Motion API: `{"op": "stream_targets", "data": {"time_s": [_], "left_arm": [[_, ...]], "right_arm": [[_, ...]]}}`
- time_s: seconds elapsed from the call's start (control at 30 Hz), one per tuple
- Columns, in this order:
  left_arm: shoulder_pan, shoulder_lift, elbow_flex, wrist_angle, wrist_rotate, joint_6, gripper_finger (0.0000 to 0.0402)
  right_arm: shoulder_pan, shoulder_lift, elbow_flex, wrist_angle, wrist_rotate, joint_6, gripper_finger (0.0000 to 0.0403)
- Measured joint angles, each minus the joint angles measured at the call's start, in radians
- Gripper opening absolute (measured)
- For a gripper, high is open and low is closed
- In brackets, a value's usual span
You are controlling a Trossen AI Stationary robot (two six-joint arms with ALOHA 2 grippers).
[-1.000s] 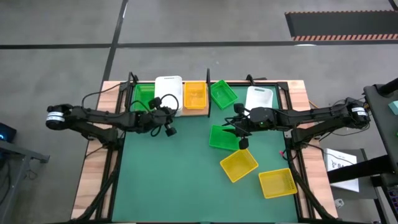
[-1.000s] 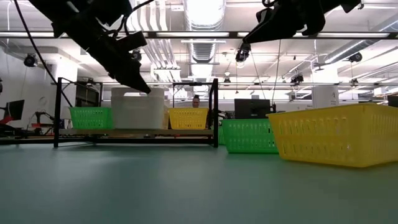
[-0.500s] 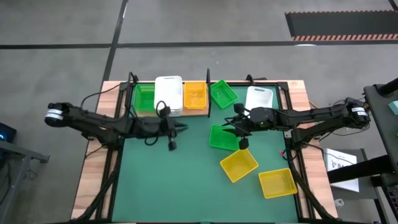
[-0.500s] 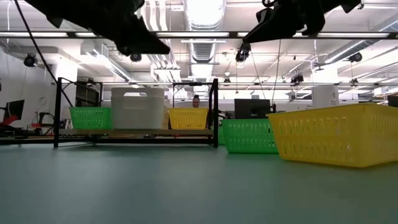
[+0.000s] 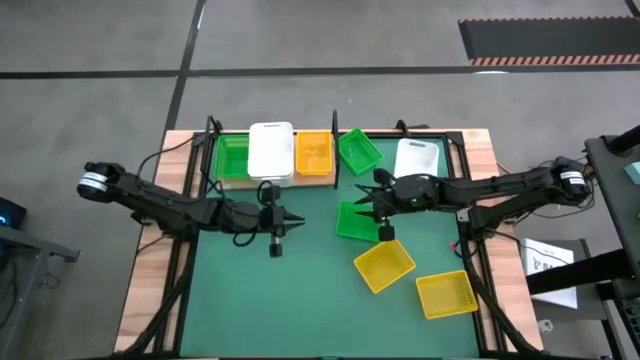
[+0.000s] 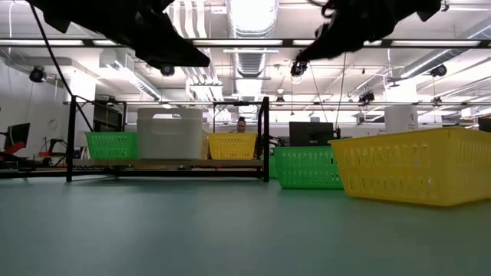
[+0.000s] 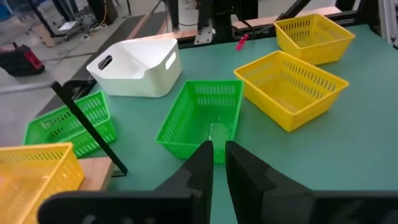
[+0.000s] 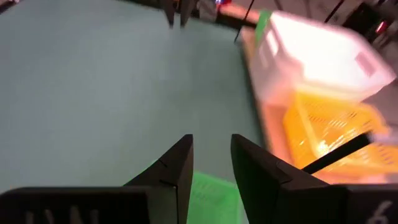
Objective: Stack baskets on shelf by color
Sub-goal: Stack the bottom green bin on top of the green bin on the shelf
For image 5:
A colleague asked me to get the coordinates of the wooden shelf with black frame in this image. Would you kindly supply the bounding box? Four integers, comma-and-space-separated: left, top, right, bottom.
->
202, 108, 342, 192

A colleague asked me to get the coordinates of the green table mat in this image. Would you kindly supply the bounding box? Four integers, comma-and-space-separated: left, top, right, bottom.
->
178, 135, 482, 359

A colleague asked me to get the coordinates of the white plastic storage bin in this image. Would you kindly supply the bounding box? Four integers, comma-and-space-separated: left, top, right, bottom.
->
393, 138, 441, 180
247, 121, 295, 181
249, 175, 295, 188

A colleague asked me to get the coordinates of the yellow slotted plastic basket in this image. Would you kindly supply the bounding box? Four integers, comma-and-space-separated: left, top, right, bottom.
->
353, 239, 417, 295
295, 130, 335, 177
415, 269, 480, 320

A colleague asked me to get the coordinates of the black side desk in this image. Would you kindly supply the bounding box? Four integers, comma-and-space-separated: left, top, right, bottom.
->
583, 124, 640, 281

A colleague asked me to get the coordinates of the grey metal stand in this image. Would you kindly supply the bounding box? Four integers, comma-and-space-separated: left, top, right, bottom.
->
0, 224, 81, 360

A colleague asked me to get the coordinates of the black device with blue light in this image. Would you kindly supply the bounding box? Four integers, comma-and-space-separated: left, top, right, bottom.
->
0, 196, 28, 231

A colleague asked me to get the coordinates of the green slotted plastic basket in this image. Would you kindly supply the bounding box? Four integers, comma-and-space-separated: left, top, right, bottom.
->
335, 200, 382, 244
213, 133, 251, 181
337, 127, 384, 178

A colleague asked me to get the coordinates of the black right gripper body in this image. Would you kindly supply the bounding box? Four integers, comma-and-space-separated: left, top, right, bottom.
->
373, 168, 444, 243

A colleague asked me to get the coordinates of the black aluminium rig frame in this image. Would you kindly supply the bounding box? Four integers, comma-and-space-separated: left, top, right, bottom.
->
113, 115, 546, 360

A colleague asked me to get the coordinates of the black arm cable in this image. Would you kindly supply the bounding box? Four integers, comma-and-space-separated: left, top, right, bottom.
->
135, 133, 209, 182

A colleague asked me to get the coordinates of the black hazard-striped floor mat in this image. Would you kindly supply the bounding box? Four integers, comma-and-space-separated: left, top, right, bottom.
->
458, 16, 640, 68

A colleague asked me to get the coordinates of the black flat bar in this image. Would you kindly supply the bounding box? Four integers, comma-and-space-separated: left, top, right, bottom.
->
525, 248, 640, 296

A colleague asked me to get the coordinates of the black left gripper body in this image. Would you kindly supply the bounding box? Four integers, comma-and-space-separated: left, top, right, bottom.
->
219, 180, 285, 259

